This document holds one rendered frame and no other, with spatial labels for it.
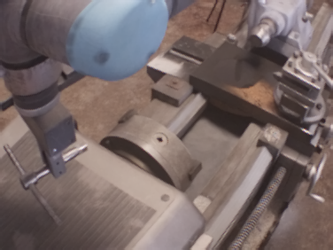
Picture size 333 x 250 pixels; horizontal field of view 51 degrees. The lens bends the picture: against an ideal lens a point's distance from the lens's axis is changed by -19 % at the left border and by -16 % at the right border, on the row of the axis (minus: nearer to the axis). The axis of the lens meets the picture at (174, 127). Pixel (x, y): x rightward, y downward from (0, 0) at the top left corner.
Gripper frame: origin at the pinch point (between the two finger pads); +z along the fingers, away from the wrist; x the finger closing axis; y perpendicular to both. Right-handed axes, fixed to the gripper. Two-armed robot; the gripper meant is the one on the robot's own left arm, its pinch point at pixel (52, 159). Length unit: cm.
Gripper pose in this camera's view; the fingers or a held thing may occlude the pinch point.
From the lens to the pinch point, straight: 62.1
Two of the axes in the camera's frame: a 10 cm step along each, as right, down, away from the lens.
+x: 6.9, 5.5, -4.8
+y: -7.2, 4.8, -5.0
